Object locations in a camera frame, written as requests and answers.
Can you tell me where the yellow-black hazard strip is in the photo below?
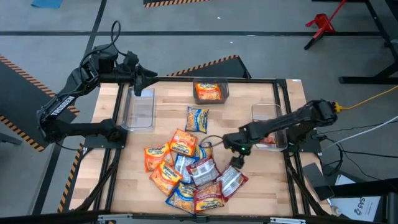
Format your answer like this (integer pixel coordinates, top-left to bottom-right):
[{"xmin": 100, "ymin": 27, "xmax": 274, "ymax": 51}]
[{"xmin": 57, "ymin": 142, "xmax": 85, "ymax": 214}]

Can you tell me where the black power cable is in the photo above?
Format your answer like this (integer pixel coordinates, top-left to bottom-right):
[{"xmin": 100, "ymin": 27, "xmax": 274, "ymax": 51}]
[{"xmin": 317, "ymin": 121, "xmax": 398, "ymax": 183}]

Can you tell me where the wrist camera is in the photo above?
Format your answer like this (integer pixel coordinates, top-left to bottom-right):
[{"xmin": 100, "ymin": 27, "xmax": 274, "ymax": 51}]
[
  {"xmin": 235, "ymin": 142, "xmax": 251, "ymax": 156},
  {"xmin": 123, "ymin": 50, "xmax": 140, "ymax": 68}
]

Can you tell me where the black metal bar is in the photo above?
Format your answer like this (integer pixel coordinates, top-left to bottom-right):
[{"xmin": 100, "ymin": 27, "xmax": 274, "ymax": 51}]
[{"xmin": 329, "ymin": 177, "xmax": 398, "ymax": 197}]

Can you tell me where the clear plastic bin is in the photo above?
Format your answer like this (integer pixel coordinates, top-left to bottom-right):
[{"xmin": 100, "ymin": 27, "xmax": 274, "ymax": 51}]
[
  {"xmin": 120, "ymin": 86, "xmax": 155, "ymax": 131},
  {"xmin": 250, "ymin": 102, "xmax": 289, "ymax": 152}
]

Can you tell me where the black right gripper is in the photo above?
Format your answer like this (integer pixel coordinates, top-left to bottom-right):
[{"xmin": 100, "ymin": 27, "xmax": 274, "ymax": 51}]
[{"xmin": 223, "ymin": 126, "xmax": 254, "ymax": 169}]

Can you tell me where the white cable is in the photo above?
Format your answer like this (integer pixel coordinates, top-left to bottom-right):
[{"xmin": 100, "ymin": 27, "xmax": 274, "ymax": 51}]
[{"xmin": 322, "ymin": 115, "xmax": 398, "ymax": 151}]

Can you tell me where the white printed paper sheet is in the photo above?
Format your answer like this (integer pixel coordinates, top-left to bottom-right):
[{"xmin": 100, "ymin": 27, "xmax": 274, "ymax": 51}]
[{"xmin": 328, "ymin": 173, "xmax": 382, "ymax": 223}]

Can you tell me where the orange Maruchan noodle pack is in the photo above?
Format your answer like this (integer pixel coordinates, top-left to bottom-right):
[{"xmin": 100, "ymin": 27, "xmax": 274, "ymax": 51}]
[
  {"xmin": 144, "ymin": 142, "xmax": 175, "ymax": 174},
  {"xmin": 169, "ymin": 128, "xmax": 199, "ymax": 157},
  {"xmin": 149, "ymin": 161, "xmax": 184, "ymax": 197},
  {"xmin": 195, "ymin": 82, "xmax": 223, "ymax": 101}
]

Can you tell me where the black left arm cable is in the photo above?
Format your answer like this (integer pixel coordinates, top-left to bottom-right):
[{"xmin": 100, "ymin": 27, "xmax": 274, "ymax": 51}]
[{"xmin": 79, "ymin": 19, "xmax": 128, "ymax": 82}]

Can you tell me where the black aluminium table frame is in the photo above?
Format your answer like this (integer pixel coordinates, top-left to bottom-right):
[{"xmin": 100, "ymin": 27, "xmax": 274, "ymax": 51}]
[{"xmin": 70, "ymin": 75, "xmax": 332, "ymax": 224}]

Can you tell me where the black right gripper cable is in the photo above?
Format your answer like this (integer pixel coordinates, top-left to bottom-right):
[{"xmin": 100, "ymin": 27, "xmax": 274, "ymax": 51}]
[{"xmin": 198, "ymin": 134, "xmax": 226, "ymax": 150}]

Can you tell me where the hazard-striped black floor mat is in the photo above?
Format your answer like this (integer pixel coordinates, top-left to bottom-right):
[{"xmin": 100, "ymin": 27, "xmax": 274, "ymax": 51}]
[
  {"xmin": 0, "ymin": 54, "xmax": 81, "ymax": 153},
  {"xmin": 167, "ymin": 54, "xmax": 252, "ymax": 79},
  {"xmin": 142, "ymin": 0, "xmax": 212, "ymax": 8}
]

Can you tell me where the red Maruchan noodle pack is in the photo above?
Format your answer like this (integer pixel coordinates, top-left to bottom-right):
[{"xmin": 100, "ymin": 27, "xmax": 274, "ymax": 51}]
[
  {"xmin": 192, "ymin": 182, "xmax": 225, "ymax": 215},
  {"xmin": 259, "ymin": 133, "xmax": 277, "ymax": 147},
  {"xmin": 185, "ymin": 156, "xmax": 222, "ymax": 187},
  {"xmin": 215, "ymin": 164, "xmax": 249, "ymax": 203}
]

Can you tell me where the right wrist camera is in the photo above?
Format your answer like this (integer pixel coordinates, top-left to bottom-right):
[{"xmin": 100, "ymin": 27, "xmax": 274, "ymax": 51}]
[{"xmin": 235, "ymin": 142, "xmax": 251, "ymax": 156}]

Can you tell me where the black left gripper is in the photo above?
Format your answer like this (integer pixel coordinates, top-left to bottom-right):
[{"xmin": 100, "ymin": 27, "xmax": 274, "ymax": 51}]
[{"xmin": 119, "ymin": 63, "xmax": 159, "ymax": 97}]

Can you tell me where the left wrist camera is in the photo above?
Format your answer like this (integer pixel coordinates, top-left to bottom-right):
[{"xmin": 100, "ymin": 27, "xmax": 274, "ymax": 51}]
[{"xmin": 123, "ymin": 50, "xmax": 140, "ymax": 68}]

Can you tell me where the silver metal bracket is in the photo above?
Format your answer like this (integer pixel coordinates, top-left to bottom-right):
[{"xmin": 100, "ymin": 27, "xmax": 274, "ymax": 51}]
[
  {"xmin": 97, "ymin": 213, "xmax": 134, "ymax": 224},
  {"xmin": 269, "ymin": 217, "xmax": 307, "ymax": 224}
]

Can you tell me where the blue floor mat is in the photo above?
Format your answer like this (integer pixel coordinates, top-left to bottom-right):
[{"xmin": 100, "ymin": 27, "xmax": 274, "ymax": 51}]
[{"xmin": 30, "ymin": 0, "xmax": 64, "ymax": 9}]

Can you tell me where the dark grey flat box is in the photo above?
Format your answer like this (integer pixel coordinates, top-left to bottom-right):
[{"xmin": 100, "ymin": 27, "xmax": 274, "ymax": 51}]
[{"xmin": 302, "ymin": 161, "xmax": 336, "ymax": 202}]

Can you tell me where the yellow extension cable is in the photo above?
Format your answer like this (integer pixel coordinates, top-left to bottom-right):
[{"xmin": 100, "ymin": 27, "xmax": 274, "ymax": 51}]
[{"xmin": 333, "ymin": 85, "xmax": 398, "ymax": 113}]

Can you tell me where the blue Maruchan noodle pack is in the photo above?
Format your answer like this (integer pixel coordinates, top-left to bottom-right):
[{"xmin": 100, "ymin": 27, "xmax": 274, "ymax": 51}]
[
  {"xmin": 185, "ymin": 106, "xmax": 210, "ymax": 134},
  {"xmin": 193, "ymin": 141, "xmax": 215, "ymax": 160},
  {"xmin": 174, "ymin": 154, "xmax": 200, "ymax": 185},
  {"xmin": 164, "ymin": 182, "xmax": 200, "ymax": 215}
]

